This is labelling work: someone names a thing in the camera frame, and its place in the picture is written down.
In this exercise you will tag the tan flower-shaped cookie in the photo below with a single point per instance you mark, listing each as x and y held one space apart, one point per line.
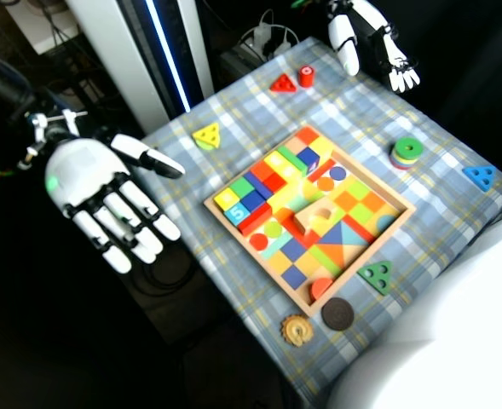
296 330

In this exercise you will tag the white column with blue light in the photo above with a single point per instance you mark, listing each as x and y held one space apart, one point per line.
105 51

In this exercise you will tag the white box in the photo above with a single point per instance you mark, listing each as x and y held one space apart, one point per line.
33 25

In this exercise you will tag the natural wood cube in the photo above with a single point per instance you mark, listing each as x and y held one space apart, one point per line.
294 146

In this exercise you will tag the yellow triangle block with holes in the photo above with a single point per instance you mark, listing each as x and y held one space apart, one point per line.
206 135

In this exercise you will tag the plain yellow wooden cube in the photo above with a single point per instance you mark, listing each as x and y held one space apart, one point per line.
321 147

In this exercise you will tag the blue triangle block with holes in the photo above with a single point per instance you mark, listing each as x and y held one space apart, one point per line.
480 175

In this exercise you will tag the white power strip with plugs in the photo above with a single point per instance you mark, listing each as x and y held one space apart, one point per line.
261 36

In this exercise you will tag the blue wooden cube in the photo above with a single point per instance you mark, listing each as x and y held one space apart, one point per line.
308 157
254 199

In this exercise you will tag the white robot body shell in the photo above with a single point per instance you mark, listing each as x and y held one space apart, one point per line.
446 332

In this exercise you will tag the red cylinder block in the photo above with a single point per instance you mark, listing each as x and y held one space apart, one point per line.
306 78

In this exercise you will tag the wooden tray with colourful print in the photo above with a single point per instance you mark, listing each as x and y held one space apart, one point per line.
353 200

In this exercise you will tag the green triangle block with holes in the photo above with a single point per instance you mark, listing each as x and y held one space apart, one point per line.
376 274

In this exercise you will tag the red triangle block with holes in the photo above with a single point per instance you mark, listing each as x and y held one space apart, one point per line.
283 84

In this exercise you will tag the blue plaid table cloth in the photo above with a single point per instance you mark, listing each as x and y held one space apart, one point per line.
242 111

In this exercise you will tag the dark red wooden cube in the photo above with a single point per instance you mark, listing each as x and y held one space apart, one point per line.
275 182

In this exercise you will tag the dark brown round cookie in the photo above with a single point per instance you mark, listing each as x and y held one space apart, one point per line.
338 314

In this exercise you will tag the green wooden cube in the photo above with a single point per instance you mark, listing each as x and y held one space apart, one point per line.
240 186

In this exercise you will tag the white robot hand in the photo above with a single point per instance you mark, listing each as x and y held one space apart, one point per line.
344 42
84 170

